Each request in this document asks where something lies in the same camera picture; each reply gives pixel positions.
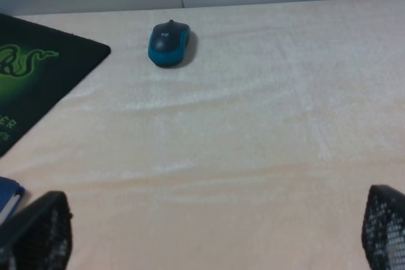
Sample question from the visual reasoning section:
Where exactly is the dark blue notebook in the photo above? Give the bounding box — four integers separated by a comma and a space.
0, 176, 25, 224

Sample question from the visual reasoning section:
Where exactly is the blue black computer mouse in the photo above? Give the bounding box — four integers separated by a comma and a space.
148, 20, 191, 67

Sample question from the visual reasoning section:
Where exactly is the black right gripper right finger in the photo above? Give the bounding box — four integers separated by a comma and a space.
361, 185, 404, 269

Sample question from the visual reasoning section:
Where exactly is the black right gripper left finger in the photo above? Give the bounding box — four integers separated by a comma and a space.
1, 191, 73, 270

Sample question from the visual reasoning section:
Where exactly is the black green Razer mousepad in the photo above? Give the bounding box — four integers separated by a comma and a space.
1, 15, 111, 155

